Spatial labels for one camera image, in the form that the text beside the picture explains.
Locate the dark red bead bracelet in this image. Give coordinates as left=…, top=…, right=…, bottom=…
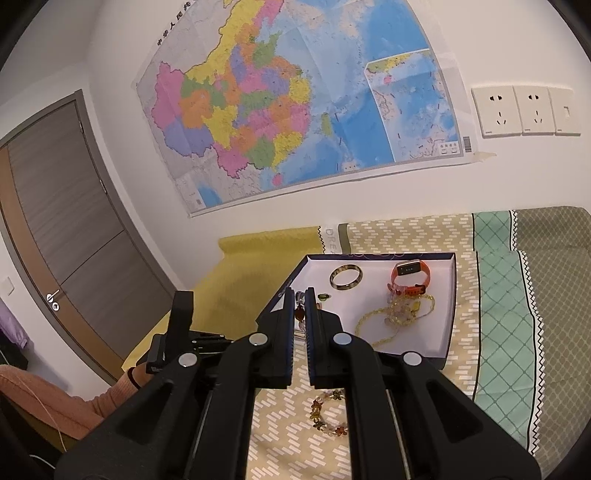
left=293, top=291, right=309, bottom=342

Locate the brown grey door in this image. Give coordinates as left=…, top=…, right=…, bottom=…
left=1, top=90, right=175, bottom=383

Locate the tortoiseshell bangle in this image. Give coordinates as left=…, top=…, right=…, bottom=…
left=329, top=264, right=363, bottom=291

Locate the yellow bead necklace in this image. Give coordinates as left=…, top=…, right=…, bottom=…
left=353, top=294, right=436, bottom=349

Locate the pink sleeved left forearm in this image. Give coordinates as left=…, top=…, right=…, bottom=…
left=1, top=363, right=153, bottom=440

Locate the white wall socket panel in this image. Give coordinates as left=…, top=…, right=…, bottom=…
left=472, top=85, right=581, bottom=138

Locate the colourful wall map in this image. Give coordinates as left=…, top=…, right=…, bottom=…
left=134, top=0, right=476, bottom=215

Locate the patterned bed sheet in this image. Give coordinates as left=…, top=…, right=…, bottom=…
left=121, top=205, right=591, bottom=480

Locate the orange smart watch band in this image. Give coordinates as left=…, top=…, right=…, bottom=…
left=388, top=259, right=431, bottom=297

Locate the amber mixed bead bracelet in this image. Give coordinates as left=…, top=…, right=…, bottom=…
left=307, top=388, right=349, bottom=438

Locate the silver door handle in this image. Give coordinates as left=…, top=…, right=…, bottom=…
left=46, top=289, right=60, bottom=312

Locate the clear pink bead bracelet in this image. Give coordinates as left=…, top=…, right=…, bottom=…
left=385, top=284, right=424, bottom=328

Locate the white light switch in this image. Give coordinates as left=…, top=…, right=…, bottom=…
left=0, top=276, right=15, bottom=297

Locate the navy white jewelry box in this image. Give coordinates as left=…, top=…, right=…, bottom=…
left=263, top=252, right=457, bottom=369

